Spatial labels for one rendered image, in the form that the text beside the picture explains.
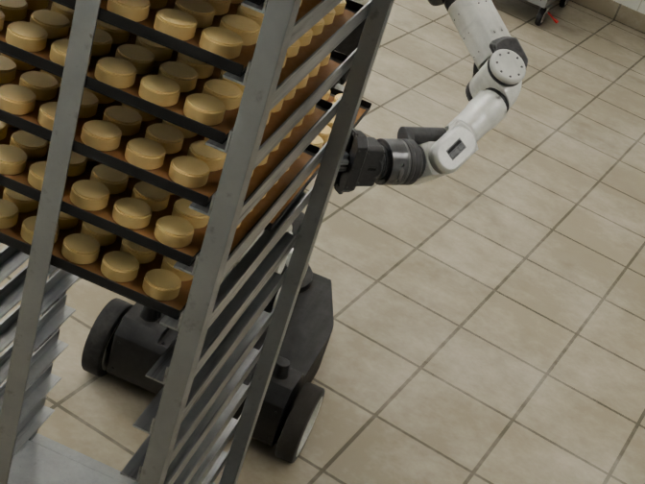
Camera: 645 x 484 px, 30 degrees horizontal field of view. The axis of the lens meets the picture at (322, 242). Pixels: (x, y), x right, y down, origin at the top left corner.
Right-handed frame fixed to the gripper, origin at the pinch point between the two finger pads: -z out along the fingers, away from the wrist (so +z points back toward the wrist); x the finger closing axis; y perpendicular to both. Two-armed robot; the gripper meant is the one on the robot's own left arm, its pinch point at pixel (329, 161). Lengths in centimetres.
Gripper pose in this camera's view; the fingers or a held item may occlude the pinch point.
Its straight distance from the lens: 221.6
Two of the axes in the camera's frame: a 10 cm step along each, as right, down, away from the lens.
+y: 4.3, 5.7, -7.0
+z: 8.6, -0.3, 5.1
